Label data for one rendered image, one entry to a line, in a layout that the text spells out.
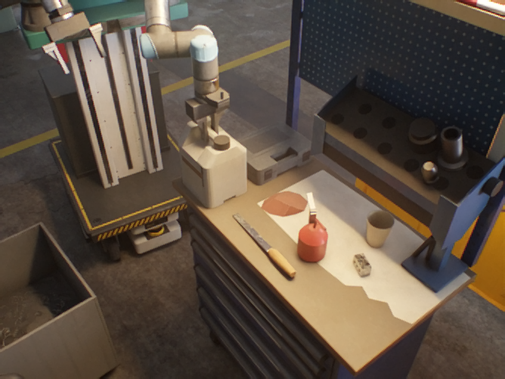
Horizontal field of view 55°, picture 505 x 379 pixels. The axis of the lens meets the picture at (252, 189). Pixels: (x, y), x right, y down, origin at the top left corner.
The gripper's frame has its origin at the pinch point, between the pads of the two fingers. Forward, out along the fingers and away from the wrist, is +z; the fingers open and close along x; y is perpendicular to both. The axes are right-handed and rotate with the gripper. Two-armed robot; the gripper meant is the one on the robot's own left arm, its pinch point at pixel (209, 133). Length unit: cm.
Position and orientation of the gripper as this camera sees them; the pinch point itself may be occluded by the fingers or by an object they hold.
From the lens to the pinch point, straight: 156.2
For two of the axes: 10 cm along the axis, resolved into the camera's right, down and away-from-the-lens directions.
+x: -8.0, 4.0, -4.5
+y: -6.0, -5.3, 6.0
